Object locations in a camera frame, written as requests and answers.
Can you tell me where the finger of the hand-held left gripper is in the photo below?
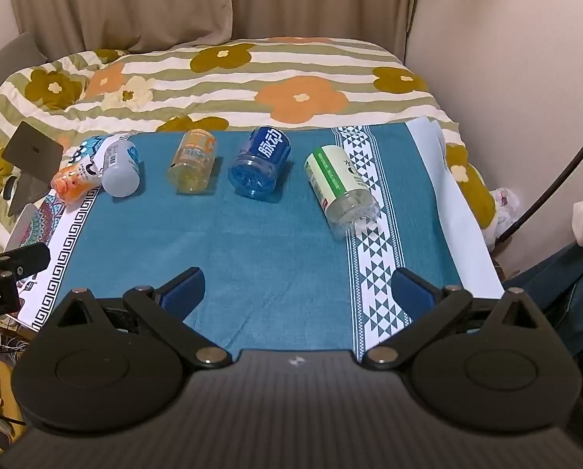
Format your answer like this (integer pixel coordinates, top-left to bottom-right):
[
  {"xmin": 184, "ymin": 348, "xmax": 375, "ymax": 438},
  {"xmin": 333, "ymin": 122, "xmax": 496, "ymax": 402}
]
[{"xmin": 0, "ymin": 243, "xmax": 52, "ymax": 280}]

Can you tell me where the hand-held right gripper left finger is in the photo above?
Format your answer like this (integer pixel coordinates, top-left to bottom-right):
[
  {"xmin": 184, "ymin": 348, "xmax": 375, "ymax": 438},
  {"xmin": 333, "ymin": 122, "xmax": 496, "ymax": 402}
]
[{"xmin": 51, "ymin": 268, "xmax": 232, "ymax": 368}]

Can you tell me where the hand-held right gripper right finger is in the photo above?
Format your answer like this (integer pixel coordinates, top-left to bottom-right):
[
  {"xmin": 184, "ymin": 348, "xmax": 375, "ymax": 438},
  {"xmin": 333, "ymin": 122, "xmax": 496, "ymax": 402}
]
[{"xmin": 361, "ymin": 269, "xmax": 547, "ymax": 370}]

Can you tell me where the white flat device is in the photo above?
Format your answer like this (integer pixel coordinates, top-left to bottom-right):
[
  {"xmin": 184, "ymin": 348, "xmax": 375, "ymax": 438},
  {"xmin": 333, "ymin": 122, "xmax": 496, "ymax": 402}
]
[{"xmin": 4, "ymin": 202, "xmax": 39, "ymax": 251}]

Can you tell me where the teal patterned cloth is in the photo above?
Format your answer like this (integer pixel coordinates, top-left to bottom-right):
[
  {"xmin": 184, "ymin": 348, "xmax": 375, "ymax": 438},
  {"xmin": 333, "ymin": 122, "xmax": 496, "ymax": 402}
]
[{"xmin": 17, "ymin": 118, "xmax": 505, "ymax": 358}]

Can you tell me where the dark grey laptop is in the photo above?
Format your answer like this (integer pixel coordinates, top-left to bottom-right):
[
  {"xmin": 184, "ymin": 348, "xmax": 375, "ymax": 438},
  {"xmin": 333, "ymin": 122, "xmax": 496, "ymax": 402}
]
[{"xmin": 1, "ymin": 120, "xmax": 66, "ymax": 217}]

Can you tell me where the white plastic bag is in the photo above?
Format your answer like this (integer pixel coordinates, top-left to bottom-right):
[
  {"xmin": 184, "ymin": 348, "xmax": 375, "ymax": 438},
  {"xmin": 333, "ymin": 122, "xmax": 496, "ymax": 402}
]
[{"xmin": 484, "ymin": 187, "xmax": 522, "ymax": 247}]

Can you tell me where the white bottle blue label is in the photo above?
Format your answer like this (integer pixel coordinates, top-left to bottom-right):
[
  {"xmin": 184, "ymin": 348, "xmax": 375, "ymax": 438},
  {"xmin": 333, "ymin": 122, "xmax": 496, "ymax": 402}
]
[{"xmin": 101, "ymin": 139, "xmax": 141, "ymax": 198}]

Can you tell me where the clear bottle green white label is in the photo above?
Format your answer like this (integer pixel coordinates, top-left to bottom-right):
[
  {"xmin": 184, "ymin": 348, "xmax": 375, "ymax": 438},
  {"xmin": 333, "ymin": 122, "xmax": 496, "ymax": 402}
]
[{"xmin": 304, "ymin": 145, "xmax": 381, "ymax": 241}]

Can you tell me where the yellow orange bottle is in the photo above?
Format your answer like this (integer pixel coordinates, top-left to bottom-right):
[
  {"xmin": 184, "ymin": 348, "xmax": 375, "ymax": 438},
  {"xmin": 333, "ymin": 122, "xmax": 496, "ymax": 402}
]
[{"xmin": 167, "ymin": 129, "xmax": 218, "ymax": 194}]

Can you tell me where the person's jeans leg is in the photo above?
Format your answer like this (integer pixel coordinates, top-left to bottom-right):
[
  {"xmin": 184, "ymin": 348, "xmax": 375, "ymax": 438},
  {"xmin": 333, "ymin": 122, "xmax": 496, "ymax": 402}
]
[{"xmin": 503, "ymin": 241, "xmax": 583, "ymax": 358}]

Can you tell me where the blue plastic bottle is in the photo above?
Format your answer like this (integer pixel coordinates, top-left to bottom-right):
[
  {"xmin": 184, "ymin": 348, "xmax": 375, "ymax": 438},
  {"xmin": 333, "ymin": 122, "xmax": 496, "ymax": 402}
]
[{"xmin": 228, "ymin": 126, "xmax": 291, "ymax": 200}]

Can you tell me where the black curved pole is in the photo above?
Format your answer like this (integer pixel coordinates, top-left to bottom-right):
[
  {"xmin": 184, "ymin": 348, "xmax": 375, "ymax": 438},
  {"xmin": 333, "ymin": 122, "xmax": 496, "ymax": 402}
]
[{"xmin": 495, "ymin": 121, "xmax": 583, "ymax": 243}]

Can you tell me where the grey upholstered headboard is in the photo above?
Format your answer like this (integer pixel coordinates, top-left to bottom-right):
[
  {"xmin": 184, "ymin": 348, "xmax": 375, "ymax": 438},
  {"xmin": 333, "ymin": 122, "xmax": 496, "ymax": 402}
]
[{"xmin": 0, "ymin": 32, "xmax": 48, "ymax": 114}]

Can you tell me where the floral striped blanket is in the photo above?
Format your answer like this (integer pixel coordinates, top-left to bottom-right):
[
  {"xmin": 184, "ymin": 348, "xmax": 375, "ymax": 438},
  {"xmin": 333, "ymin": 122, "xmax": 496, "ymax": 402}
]
[{"xmin": 0, "ymin": 36, "xmax": 498, "ymax": 258}]

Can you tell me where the beige curtain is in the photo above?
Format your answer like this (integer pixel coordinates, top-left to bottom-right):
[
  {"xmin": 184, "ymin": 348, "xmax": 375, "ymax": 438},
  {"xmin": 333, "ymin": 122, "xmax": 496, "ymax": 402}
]
[{"xmin": 5, "ymin": 0, "xmax": 420, "ymax": 55}]

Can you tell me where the tangle of cables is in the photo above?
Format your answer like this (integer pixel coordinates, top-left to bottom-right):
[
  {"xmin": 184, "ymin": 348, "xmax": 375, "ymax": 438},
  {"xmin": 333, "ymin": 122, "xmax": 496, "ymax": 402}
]
[{"xmin": 0, "ymin": 317, "xmax": 32, "ymax": 360}]

